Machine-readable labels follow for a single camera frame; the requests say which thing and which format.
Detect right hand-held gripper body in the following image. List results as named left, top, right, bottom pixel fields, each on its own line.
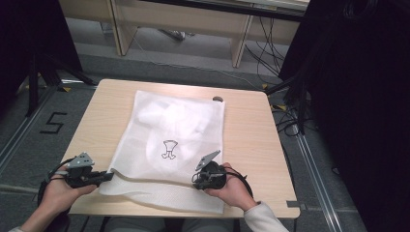
left=194, top=149, right=228, bottom=190

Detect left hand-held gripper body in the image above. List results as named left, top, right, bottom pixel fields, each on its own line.
left=65, top=152, right=108, bottom=189

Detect white mesh laundry bag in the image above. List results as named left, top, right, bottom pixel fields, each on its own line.
left=98, top=89, right=226, bottom=216

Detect person's right hand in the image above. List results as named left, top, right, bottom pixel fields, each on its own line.
left=203, top=161, right=259, bottom=213

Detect person's left hand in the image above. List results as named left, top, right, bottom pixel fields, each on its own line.
left=38, top=164, right=99, bottom=218

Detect person's legs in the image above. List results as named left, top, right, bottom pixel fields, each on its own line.
left=103, top=217, right=242, bottom=232

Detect grey tape strip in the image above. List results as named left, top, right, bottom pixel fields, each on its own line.
left=285, top=199, right=308, bottom=211

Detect black metal stand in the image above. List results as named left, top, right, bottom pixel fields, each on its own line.
left=265, top=72, right=308, bottom=135
left=26, top=51, right=99, bottom=118

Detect grey power strip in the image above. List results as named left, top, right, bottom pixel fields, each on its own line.
left=158, top=28, right=188, bottom=42

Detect black curtain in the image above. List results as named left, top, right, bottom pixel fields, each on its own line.
left=0, top=0, right=84, bottom=110
left=278, top=0, right=410, bottom=232

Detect light wooden desk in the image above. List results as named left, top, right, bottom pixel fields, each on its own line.
left=58, top=0, right=311, bottom=69

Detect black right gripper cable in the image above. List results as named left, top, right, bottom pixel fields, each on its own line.
left=225, top=166, right=255, bottom=199

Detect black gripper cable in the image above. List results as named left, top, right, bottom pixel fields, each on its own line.
left=37, top=157, right=78, bottom=207
left=225, top=166, right=255, bottom=199

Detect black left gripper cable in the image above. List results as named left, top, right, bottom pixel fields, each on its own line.
left=37, top=157, right=78, bottom=207

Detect metal floor rail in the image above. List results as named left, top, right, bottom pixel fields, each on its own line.
left=291, top=124, right=345, bottom=232
left=0, top=85, right=57, bottom=173

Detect black floor cables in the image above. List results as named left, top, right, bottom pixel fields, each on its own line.
left=271, top=101, right=321, bottom=138

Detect bundle of black cables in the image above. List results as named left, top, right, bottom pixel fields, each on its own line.
left=244, top=15, right=286, bottom=86

